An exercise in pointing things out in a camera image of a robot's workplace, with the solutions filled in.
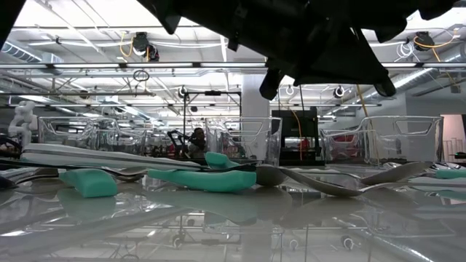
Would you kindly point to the white humanoid robot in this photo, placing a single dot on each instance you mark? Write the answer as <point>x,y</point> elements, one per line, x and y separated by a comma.
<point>23,116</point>

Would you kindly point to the long ceiling light strip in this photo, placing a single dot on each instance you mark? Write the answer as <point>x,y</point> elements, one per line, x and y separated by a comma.
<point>91,66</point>

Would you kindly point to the black background robot arm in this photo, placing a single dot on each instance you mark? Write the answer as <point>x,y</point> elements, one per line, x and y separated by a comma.
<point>178,140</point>

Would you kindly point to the person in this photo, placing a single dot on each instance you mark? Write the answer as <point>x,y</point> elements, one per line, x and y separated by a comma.
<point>198,140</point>

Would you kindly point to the clear plastic bin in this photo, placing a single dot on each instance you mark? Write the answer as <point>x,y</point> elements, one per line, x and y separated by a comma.
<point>418,145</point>
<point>255,145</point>
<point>65,138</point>

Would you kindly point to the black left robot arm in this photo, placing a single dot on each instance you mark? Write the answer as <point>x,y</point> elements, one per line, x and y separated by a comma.
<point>7,14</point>

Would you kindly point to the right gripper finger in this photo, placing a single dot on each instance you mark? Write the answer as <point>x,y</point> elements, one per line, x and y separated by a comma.
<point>272,83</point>
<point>346,65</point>

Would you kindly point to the black metal camera rig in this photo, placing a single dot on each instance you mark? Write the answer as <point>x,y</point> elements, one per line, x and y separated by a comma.
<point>213,93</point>

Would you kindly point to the black equipment rack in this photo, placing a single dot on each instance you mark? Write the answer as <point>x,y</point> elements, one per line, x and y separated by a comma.
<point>287,127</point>

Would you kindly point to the spoons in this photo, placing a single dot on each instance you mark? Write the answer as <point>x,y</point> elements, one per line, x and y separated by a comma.
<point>91,157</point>

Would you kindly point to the silver ventilation duct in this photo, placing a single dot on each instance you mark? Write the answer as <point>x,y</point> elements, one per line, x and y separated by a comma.
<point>418,78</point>
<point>18,51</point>

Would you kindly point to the white building column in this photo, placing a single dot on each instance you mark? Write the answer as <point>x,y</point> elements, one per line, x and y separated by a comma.
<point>255,102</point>

